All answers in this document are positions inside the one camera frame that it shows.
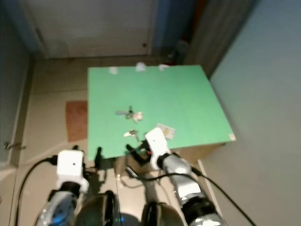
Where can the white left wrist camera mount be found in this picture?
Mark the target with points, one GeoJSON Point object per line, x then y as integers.
{"type": "Point", "coordinates": [70, 165]}

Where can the crumpled white tape piece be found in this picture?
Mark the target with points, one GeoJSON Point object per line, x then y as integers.
{"type": "Point", "coordinates": [140, 67]}

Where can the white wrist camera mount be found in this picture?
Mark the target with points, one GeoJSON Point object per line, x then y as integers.
{"type": "Point", "coordinates": [70, 165]}
{"type": "Point", "coordinates": [157, 146]}

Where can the dark robot leg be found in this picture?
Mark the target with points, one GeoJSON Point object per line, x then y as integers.
{"type": "Point", "coordinates": [99, 209]}
{"type": "Point", "coordinates": [162, 215]}

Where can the beige tape piece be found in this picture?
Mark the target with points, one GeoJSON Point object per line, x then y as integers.
{"type": "Point", "coordinates": [232, 137]}

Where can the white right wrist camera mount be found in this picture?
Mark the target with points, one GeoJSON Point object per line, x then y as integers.
{"type": "Point", "coordinates": [157, 146]}

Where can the dark robot left leg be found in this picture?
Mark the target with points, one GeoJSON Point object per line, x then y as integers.
{"type": "Point", "coordinates": [99, 209]}

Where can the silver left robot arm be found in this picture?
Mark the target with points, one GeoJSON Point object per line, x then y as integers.
{"type": "Point", "coordinates": [63, 207]}

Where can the key bunch with white charm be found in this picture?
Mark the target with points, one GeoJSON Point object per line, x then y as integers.
{"type": "Point", "coordinates": [137, 115]}

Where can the green-topped cardboard box table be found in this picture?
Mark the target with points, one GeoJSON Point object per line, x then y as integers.
{"type": "Point", "coordinates": [174, 103]}

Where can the brown floor mat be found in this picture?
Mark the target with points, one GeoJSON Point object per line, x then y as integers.
{"type": "Point", "coordinates": [76, 121]}

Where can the dark robot right leg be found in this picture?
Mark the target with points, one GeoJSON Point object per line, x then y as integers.
{"type": "Point", "coordinates": [162, 215]}

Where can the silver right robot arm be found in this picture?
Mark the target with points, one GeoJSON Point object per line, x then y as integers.
{"type": "Point", "coordinates": [188, 183]}

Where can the grey door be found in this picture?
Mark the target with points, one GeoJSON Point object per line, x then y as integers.
{"type": "Point", "coordinates": [14, 84]}

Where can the white card with yellow logo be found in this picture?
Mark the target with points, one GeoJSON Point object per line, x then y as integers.
{"type": "Point", "coordinates": [167, 131]}

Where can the grey curtain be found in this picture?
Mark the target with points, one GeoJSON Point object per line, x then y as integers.
{"type": "Point", "coordinates": [221, 33]}

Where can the white door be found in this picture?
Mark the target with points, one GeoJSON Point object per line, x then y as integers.
{"type": "Point", "coordinates": [89, 28]}

